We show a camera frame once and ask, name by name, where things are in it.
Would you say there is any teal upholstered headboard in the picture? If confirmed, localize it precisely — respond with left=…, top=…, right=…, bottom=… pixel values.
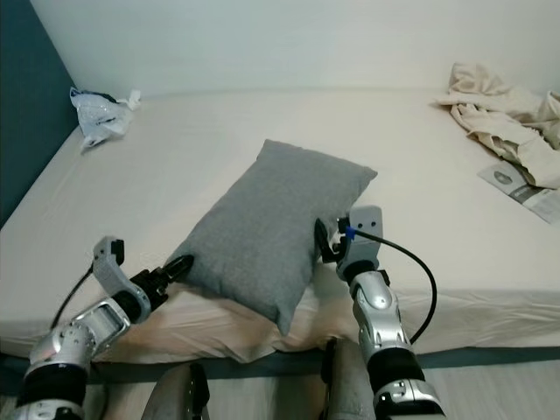
left=0, top=0, right=73, bottom=228

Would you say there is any grey robot leg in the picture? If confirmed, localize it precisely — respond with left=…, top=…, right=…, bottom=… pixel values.
left=319, top=337, right=382, bottom=420
left=140, top=360, right=211, bottom=420

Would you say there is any grey fabric pillow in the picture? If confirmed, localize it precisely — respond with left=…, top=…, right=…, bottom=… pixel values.
left=166, top=138, right=379, bottom=338

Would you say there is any grey white printed booklet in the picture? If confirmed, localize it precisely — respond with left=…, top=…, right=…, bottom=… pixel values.
left=479, top=160, right=560, bottom=224

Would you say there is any grey right robot leg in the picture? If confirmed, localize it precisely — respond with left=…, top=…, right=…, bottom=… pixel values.
left=319, top=337, right=382, bottom=420

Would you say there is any mattress with cream sheet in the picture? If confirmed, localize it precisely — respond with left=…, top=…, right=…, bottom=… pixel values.
left=0, top=87, right=560, bottom=364

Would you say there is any crumpled beige cloth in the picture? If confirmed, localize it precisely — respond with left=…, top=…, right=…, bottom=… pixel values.
left=431, top=61, right=560, bottom=191

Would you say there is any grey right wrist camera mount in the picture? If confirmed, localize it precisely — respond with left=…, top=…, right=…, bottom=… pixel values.
left=341, top=206, right=386, bottom=272

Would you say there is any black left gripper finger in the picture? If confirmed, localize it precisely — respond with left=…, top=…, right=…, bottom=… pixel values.
left=159, top=254, right=195, bottom=283

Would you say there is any crumpled clear plastic bag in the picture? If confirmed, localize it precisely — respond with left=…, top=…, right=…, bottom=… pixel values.
left=68, top=86, right=143, bottom=154

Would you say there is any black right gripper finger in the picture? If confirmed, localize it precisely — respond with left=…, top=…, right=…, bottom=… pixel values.
left=315, top=217, right=338, bottom=262

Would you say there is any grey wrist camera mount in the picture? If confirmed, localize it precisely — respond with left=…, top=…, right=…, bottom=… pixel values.
left=92, top=234, right=141, bottom=303
left=341, top=206, right=386, bottom=272

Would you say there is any grey left robot leg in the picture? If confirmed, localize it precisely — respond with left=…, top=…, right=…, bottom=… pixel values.
left=140, top=360, right=211, bottom=420

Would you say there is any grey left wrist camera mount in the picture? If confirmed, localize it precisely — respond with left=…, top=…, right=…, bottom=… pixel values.
left=92, top=234, right=141, bottom=303

